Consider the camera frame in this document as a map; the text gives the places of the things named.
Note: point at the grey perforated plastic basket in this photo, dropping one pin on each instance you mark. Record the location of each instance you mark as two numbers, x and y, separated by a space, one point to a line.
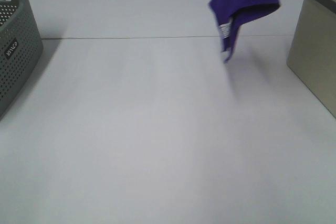
21 48

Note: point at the beige fabric storage bin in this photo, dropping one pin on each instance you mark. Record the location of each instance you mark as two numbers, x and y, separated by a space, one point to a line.
312 54

